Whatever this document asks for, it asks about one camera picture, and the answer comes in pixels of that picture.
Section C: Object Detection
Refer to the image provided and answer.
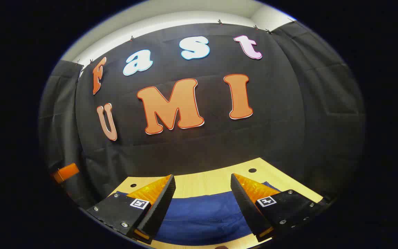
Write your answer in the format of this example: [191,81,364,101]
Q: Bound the blue denim jeans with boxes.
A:
[115,181,282,246]

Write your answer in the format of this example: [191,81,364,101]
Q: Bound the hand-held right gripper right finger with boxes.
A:
[231,173,324,243]

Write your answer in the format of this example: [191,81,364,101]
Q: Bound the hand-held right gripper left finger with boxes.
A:
[87,174,177,245]

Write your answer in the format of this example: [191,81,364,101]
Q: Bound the black backdrop cloth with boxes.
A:
[39,21,366,210]

